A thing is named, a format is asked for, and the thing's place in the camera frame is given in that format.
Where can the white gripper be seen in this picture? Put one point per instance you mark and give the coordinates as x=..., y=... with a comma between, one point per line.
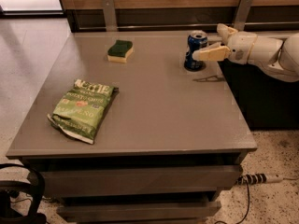
x=242, y=48

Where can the black chair base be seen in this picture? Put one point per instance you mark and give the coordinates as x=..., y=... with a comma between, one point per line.
x=11, y=189

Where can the right metal bracket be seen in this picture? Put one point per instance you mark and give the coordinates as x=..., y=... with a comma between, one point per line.
x=241, y=14

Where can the left metal bracket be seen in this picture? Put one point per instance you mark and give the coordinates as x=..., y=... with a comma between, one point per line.
x=109, y=15

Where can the green potato chips bag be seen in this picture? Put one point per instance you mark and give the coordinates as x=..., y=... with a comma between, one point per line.
x=81, y=110

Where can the metal bracket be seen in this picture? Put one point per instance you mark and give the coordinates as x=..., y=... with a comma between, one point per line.
x=241, y=14
x=109, y=15

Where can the green and yellow sponge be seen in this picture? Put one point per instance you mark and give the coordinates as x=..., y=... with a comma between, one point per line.
x=120, y=51

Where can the lower grey drawer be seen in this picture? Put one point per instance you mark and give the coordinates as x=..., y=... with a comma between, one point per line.
x=138, y=212

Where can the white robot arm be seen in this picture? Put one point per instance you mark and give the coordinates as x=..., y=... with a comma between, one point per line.
x=276, y=58

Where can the white power strip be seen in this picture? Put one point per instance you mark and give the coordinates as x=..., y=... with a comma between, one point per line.
x=258, y=179

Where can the upper grey drawer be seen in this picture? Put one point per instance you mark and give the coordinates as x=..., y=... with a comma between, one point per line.
x=116, y=182

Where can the blue pepsi can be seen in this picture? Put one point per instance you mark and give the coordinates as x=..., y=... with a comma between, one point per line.
x=196, y=40

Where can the horizontal metal rail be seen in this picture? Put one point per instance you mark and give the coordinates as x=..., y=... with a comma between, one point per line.
x=249, y=26

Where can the grey drawer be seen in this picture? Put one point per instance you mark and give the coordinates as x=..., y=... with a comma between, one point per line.
x=116, y=182
x=138, y=212

